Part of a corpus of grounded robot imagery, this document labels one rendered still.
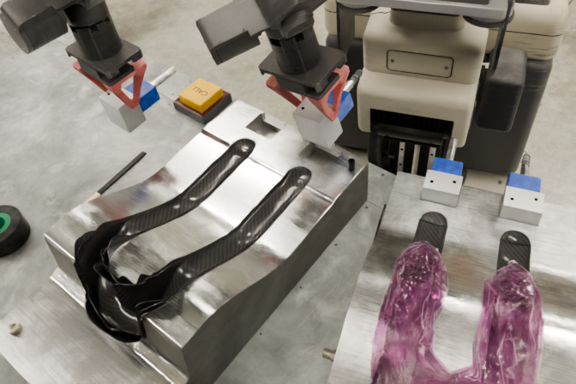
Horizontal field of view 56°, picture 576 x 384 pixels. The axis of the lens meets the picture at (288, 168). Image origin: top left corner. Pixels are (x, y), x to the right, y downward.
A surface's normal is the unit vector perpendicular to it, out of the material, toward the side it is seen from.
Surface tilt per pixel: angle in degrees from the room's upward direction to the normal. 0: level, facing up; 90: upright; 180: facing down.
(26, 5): 30
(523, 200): 0
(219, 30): 45
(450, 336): 14
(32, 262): 0
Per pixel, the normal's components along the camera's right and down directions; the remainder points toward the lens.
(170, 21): -0.09, -0.66
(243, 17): 0.01, 0.02
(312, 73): -0.30, -0.62
